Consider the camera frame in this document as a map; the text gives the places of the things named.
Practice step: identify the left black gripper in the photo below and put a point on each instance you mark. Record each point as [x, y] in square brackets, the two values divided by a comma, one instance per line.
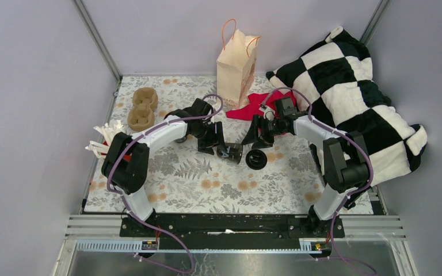
[216, 139]

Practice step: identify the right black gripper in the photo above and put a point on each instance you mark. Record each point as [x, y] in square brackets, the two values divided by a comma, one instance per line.
[252, 135]

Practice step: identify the black cup lid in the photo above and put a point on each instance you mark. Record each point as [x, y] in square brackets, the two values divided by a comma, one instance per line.
[256, 159]

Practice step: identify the dark translucent coffee cup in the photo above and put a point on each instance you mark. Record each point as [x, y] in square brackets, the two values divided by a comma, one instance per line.
[231, 152]

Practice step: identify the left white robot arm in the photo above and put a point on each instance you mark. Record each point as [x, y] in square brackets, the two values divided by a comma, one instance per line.
[126, 162]

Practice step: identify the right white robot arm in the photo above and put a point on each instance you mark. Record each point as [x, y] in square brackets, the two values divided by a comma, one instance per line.
[345, 166]

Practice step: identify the floral table mat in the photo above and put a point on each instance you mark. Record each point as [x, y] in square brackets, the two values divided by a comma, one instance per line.
[183, 180]

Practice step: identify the black ribbed cup stack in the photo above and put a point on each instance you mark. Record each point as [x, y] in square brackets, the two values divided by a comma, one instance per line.
[180, 140]

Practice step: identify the red cloth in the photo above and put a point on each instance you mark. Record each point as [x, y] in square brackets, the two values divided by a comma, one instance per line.
[255, 100]

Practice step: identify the brown pulp cup carrier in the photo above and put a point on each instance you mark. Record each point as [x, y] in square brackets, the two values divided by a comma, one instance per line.
[141, 116]

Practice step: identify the beige paper bag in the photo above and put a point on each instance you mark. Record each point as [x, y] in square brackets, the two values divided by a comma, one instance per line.
[236, 65]

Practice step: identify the black white checkered blanket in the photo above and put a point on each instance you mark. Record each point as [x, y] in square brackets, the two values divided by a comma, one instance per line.
[333, 80]

